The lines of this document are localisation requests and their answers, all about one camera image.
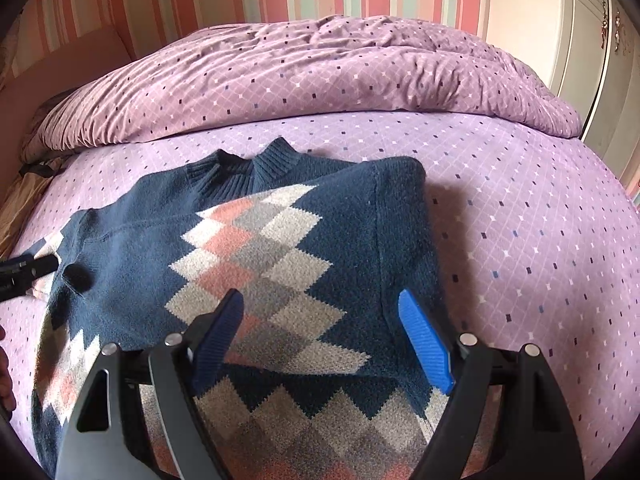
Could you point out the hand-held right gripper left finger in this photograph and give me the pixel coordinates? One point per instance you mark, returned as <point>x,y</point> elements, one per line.
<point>220,332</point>

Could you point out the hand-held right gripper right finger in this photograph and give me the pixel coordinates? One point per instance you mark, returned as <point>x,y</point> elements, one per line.
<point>425,345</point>

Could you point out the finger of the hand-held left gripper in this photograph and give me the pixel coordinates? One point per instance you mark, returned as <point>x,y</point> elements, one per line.
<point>76,276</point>
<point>30,266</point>

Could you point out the navy argyle knit sweater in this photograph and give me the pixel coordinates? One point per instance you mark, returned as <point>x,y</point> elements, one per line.
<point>125,240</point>

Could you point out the person's left hand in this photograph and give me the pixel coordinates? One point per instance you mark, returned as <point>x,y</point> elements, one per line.
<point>5,375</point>

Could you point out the brown cloth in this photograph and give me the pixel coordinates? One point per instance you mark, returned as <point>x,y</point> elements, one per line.
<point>12,210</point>

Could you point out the purple dotted bed sheet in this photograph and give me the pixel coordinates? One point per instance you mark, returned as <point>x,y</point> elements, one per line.
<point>525,240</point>

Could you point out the purple dotted duvet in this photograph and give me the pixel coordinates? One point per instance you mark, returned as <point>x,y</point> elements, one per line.
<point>300,75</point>

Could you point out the white wardrobe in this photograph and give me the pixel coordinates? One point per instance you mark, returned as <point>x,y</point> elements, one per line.
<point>600,60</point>

